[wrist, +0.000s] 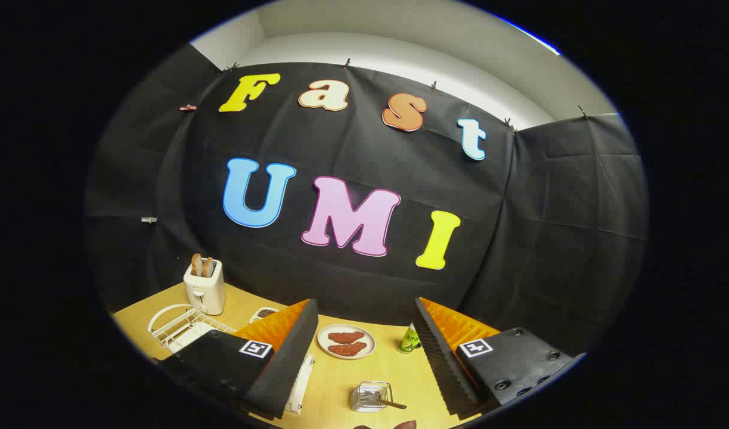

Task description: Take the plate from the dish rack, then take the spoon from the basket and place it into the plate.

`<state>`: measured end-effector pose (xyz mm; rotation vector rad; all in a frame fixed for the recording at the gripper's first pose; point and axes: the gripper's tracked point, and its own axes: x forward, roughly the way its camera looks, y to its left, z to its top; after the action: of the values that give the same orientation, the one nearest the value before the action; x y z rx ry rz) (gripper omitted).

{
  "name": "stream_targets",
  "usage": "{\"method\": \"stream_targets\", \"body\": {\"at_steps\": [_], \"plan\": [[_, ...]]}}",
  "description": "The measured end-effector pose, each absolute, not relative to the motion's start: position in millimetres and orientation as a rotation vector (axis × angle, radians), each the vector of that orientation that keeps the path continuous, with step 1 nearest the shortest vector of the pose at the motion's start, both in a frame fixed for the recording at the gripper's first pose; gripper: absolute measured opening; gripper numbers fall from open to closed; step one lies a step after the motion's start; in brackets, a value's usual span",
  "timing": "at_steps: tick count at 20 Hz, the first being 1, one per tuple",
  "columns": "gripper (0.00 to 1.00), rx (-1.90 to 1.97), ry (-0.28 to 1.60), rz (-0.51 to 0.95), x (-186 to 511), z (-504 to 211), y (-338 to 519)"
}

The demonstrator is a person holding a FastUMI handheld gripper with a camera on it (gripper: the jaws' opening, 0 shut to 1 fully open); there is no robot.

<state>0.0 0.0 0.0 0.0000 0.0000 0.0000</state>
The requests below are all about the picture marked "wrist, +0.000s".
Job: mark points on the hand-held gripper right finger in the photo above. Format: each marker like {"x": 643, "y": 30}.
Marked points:
{"x": 439, "y": 357}

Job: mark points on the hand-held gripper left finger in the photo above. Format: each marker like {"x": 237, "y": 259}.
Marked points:
{"x": 284, "y": 363}

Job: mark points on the beige round serving dish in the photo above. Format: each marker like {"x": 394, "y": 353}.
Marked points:
{"x": 322, "y": 341}

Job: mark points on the white divided condiment dish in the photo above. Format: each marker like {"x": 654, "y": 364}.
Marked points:
{"x": 264, "y": 314}

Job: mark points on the green drink bottle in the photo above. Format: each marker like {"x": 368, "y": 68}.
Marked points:
{"x": 409, "y": 341}

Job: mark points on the brown meat steak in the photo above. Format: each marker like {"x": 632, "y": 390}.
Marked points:
{"x": 347, "y": 350}
{"x": 345, "y": 336}

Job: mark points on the white toaster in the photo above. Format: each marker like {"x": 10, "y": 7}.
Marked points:
{"x": 204, "y": 292}

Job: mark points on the toasted bread slice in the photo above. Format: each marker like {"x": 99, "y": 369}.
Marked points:
{"x": 196, "y": 264}
{"x": 207, "y": 267}

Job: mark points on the black backdrop cloth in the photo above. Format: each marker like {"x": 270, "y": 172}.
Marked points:
{"x": 352, "y": 155}

